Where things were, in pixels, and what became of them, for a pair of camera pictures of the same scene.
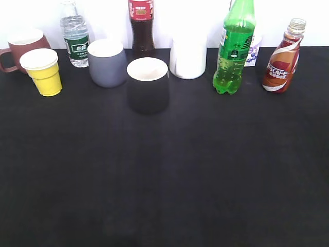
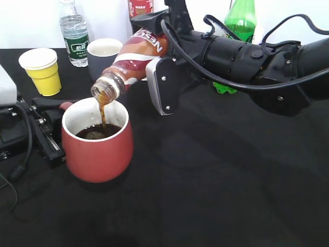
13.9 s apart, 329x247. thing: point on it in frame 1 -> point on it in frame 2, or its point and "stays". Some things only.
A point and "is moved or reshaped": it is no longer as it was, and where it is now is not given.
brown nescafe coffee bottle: x=282 y=65 is moved or reshaped
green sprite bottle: x=235 y=40 stays
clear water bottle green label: x=74 y=30 stays
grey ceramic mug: x=108 y=63 stays
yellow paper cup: x=41 y=64 stays
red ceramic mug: x=21 y=42 -> x=98 y=139
